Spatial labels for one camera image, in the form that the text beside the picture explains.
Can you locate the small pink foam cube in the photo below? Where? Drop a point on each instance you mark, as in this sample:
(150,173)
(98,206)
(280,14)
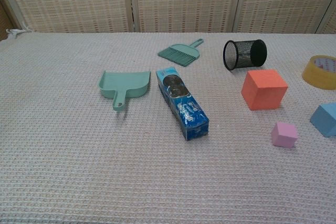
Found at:
(284,134)

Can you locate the medium blue foam cube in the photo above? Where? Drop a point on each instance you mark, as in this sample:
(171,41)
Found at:
(325,119)

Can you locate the blue cookie box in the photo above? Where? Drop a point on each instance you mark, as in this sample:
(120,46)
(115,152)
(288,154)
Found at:
(183,103)

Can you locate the green plastic dustpan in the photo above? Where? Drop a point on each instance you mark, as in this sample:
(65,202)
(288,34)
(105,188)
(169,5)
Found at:
(123,83)

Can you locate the green hand brush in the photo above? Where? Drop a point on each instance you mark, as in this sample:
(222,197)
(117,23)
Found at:
(181,52)

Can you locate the black mesh pen holder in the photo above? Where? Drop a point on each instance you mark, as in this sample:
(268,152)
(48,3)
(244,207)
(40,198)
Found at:
(241,51)

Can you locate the large orange foam cube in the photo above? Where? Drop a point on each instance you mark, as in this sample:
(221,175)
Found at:
(262,90)

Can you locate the woven folding screen panel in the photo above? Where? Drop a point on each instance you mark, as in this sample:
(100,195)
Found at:
(329,22)
(283,1)
(186,1)
(68,1)

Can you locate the white woven tablecloth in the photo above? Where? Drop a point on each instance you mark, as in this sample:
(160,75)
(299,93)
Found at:
(78,155)

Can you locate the clear yellowish tape roll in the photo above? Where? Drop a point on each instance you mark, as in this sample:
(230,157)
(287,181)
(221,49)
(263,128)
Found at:
(315,77)

